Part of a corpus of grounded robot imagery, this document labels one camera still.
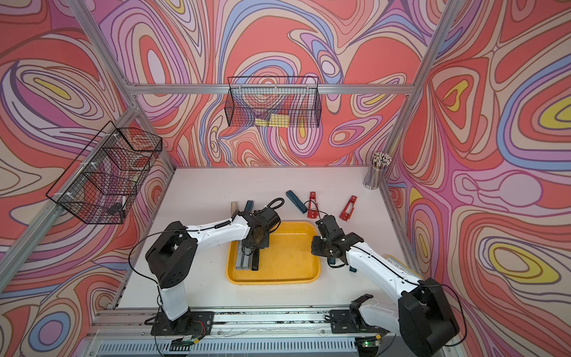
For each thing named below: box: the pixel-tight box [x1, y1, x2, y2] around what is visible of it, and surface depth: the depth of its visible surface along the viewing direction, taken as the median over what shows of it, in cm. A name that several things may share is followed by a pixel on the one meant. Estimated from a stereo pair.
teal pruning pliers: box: [243, 200, 254, 212], surface depth 103 cm
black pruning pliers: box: [251, 247, 260, 272], surface depth 86 cm
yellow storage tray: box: [226, 221, 322, 285], surface depth 88 cm
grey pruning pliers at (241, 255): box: [235, 240, 246, 270], surface depth 86 cm
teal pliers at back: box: [285, 189, 308, 214], surface depth 106 cm
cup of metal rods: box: [362, 151, 392, 191], surface depth 103 cm
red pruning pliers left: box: [307, 191, 319, 219], surface depth 104 cm
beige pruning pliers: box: [230, 201, 238, 218], surface depth 104 cm
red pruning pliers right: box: [339, 194, 357, 222], surface depth 104 cm
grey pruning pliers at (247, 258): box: [241, 246, 253, 271], surface depth 86 cm
